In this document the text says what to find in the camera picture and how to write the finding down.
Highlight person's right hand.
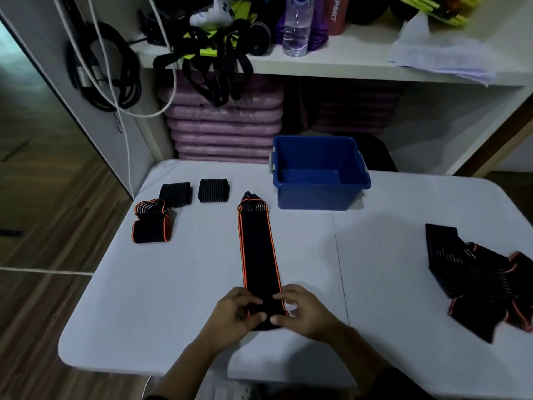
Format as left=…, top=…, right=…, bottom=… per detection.
left=269, top=284, right=347, bottom=343

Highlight person's left hand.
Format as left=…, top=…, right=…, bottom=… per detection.
left=203, top=287, right=268, bottom=354

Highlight blue plastic bin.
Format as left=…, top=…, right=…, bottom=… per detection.
left=269, top=135, right=372, bottom=212

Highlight black striped strap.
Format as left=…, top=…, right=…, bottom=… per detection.
left=159, top=182, right=193, bottom=209
left=198, top=178, right=230, bottom=204

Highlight pile of black orange straps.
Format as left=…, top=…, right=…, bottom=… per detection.
left=424, top=223, right=533, bottom=344

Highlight person's right forearm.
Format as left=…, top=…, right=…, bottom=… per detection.
left=329, top=324, right=434, bottom=400

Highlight person's left forearm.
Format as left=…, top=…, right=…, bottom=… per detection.
left=143, top=337, right=225, bottom=400

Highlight person's white shoe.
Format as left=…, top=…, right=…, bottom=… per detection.
left=212, top=381, right=253, bottom=400

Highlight black chair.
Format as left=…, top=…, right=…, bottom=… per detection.
left=333, top=133, right=399, bottom=172

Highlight stack of pink mats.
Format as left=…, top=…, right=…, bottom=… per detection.
left=158, top=72, right=285, bottom=164
left=310, top=83, right=403, bottom=136

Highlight wooden door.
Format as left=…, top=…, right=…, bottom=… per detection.
left=456, top=103, right=533, bottom=178

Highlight white shelf unit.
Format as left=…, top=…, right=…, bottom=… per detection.
left=0, top=0, right=533, bottom=201

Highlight clear plastic water bottle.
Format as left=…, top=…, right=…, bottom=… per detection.
left=282, top=0, right=315, bottom=58

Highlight purple bottle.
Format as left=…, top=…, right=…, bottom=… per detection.
left=274, top=0, right=330, bottom=53

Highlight black cylindrical roller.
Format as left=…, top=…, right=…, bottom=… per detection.
left=249, top=21, right=272, bottom=57

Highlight white paper sheets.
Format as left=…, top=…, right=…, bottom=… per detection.
left=386, top=12, right=499, bottom=86

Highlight pink sport bottle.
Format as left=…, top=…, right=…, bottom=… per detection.
left=324, top=0, right=350, bottom=36

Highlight white handheld controller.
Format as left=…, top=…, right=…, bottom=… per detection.
left=189, top=0, right=236, bottom=29

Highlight black round bag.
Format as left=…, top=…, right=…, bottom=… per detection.
left=345, top=0, right=390, bottom=26

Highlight yellow orange agility ladder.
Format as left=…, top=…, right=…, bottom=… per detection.
left=391, top=0, right=482, bottom=28

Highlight thin white cable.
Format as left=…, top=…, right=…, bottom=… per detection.
left=85, top=0, right=155, bottom=400

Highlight thick white cable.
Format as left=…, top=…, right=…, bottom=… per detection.
left=52, top=0, right=178, bottom=119

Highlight black yellow suspension straps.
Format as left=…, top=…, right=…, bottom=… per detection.
left=139, top=8, right=271, bottom=108

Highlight black coiled cable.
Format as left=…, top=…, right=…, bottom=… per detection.
left=66, top=20, right=142, bottom=113

